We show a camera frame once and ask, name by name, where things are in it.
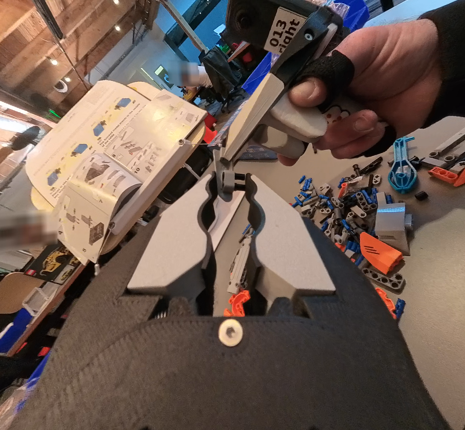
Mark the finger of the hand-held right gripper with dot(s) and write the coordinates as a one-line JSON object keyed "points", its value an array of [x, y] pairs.
{"points": [[258, 114]]}

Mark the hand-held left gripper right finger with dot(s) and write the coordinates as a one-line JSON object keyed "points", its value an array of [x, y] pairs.
{"points": [[294, 255]]}

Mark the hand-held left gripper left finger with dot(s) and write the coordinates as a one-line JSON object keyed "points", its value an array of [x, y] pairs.
{"points": [[167, 255]]}

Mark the pile of plastic building pieces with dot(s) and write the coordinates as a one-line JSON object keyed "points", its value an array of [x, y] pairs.
{"points": [[349, 208]]}

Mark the grey connector piece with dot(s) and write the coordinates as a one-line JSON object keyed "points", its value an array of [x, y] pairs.
{"points": [[231, 181]]}

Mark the turquoise connector piece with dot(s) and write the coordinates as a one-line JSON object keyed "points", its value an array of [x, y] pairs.
{"points": [[392, 181]]}

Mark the person's right forearm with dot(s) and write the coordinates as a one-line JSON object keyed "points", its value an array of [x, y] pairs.
{"points": [[450, 59]]}

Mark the person's right hand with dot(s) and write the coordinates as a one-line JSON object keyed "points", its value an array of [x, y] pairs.
{"points": [[392, 74]]}

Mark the black bag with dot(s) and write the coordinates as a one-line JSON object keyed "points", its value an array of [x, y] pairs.
{"points": [[218, 66]]}

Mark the orange panel piece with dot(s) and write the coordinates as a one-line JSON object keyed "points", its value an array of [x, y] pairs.
{"points": [[378, 252]]}

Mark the small blue bin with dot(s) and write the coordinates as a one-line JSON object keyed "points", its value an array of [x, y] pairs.
{"points": [[352, 4]]}

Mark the white panel piece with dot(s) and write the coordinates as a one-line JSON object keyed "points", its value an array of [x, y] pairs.
{"points": [[392, 219]]}

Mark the instruction booklet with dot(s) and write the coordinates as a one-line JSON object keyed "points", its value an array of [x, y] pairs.
{"points": [[131, 132]]}

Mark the white book stand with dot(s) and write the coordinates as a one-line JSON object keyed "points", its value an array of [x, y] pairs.
{"points": [[36, 197]]}

